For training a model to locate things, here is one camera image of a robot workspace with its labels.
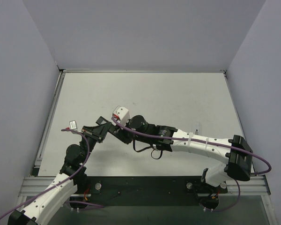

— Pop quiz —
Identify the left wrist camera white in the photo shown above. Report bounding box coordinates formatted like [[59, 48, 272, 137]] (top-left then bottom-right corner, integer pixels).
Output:
[[61, 120, 81, 134]]

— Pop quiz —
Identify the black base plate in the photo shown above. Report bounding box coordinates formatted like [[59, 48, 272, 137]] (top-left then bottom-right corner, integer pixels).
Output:
[[70, 176, 228, 207]]

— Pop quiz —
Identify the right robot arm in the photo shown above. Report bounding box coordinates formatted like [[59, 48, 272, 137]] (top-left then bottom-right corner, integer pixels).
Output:
[[110, 115, 252, 187]]

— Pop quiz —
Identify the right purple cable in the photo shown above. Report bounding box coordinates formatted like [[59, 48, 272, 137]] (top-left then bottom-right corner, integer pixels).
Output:
[[111, 117, 272, 211]]

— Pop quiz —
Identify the purple cable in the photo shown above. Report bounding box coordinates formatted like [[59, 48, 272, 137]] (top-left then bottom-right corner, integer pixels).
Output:
[[0, 127, 106, 222], [111, 117, 272, 211]]

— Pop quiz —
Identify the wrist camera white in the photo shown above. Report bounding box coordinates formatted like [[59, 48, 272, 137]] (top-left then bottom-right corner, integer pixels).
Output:
[[112, 105, 130, 126], [61, 120, 81, 134]]

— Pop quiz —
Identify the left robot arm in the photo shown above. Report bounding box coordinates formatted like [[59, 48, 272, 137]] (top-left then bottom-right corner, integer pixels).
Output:
[[7, 122, 112, 225]]

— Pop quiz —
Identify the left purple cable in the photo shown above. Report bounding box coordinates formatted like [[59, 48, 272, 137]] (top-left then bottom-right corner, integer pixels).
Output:
[[0, 127, 106, 222]]

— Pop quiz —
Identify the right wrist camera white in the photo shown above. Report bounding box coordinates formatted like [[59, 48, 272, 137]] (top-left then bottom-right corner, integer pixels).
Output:
[[112, 105, 130, 126]]

